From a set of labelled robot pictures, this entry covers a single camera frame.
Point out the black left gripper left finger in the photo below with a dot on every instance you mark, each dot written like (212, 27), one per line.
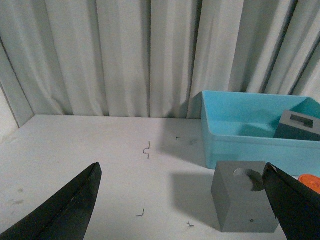
(64, 216)

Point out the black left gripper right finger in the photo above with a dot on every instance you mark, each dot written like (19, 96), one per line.
(295, 205)

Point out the gray cube with round hole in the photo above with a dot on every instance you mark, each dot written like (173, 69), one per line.
(240, 199)

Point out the gray cube with square hole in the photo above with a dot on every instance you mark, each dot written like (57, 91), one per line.
(297, 126)

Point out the light blue plastic box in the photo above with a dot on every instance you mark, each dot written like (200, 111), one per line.
(240, 126)

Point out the orange cylinder labelled 4680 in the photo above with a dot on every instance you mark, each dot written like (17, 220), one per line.
(311, 181)

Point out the white pleated curtain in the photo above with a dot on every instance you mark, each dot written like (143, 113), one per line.
(152, 58)

